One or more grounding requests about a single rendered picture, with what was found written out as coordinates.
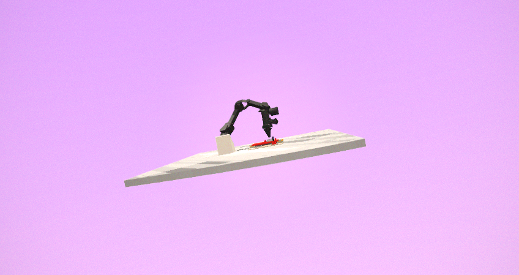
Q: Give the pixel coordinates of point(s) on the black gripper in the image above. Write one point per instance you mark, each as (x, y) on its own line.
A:
(267, 126)

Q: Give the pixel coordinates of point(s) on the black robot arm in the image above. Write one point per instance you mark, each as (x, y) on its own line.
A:
(264, 108)

